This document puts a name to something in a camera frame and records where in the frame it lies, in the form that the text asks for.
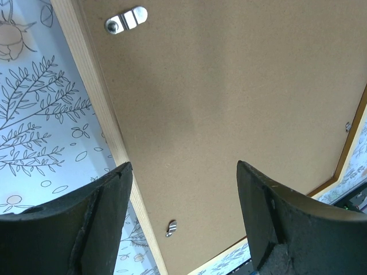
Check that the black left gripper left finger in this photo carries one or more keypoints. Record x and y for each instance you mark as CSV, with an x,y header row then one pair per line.
x,y
77,233

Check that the brown cardboard backing board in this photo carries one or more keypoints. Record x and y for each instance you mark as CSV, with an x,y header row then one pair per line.
x,y
229,114

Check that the wooden picture frame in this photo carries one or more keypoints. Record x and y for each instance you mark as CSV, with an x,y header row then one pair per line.
x,y
94,94

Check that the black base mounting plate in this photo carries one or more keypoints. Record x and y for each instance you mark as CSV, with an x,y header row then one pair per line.
x,y
354,201

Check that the floral patterned table mat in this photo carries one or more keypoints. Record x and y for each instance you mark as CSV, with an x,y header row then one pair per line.
x,y
184,90

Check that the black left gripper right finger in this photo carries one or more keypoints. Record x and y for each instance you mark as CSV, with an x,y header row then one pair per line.
x,y
291,233

